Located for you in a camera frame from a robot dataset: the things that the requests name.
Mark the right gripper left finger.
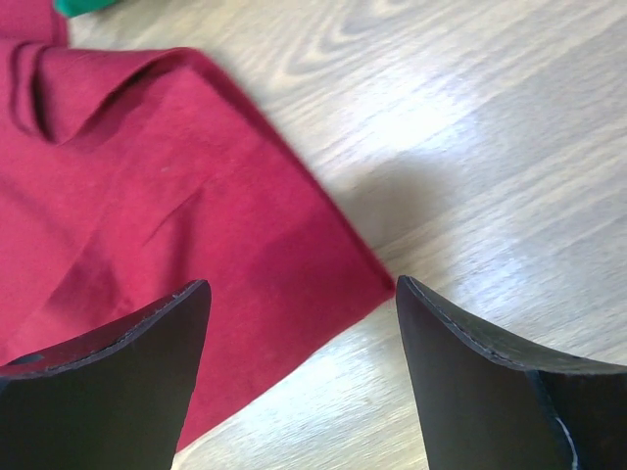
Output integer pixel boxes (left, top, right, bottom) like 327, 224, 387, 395
1, 280, 211, 469

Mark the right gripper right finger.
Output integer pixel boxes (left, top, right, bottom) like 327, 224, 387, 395
396, 276, 626, 469

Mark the dark red t shirt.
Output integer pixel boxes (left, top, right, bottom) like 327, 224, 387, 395
1, 1, 395, 447

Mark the green folded t shirt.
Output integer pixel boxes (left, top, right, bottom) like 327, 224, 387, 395
53, 0, 120, 19

